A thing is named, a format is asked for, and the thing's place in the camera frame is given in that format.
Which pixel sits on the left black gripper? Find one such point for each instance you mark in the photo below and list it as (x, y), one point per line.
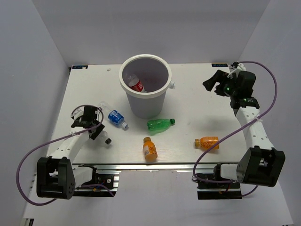
(99, 129)

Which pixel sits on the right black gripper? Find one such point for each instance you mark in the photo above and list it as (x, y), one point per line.
(219, 76)

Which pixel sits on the clear bottle black cap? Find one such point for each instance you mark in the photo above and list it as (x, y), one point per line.
(104, 138)

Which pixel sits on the blue label clear bottle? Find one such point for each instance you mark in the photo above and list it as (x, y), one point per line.
(113, 116)

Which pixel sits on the orange bottle with barcode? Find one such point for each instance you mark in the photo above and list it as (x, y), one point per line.
(149, 150)

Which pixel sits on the green plastic bottle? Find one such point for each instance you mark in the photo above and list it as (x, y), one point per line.
(159, 125)

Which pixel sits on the red label clear bottle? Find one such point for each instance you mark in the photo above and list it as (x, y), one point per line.
(135, 84)

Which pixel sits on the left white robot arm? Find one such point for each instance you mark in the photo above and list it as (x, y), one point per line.
(56, 178)

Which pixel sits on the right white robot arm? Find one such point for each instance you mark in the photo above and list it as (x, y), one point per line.
(262, 163)

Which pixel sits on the white plastic bin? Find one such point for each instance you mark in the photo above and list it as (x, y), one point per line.
(156, 77)

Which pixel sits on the blue label sticker right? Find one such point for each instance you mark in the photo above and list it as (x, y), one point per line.
(219, 64)

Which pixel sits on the blue label sticker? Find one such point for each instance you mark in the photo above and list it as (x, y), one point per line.
(79, 67)
(219, 64)

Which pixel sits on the blue label sticker left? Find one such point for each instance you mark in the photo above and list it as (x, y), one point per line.
(79, 67)

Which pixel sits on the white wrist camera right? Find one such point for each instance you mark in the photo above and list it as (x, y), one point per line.
(237, 68)

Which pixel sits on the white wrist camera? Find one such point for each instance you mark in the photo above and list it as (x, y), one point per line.
(237, 68)
(76, 113)

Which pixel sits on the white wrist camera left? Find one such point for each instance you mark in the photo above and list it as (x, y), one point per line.
(76, 113)

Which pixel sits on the aluminium front rail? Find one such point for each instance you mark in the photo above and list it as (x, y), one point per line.
(160, 166)

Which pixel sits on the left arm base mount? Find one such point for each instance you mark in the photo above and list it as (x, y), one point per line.
(95, 181)

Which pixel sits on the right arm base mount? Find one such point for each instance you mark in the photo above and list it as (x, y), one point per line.
(215, 187)

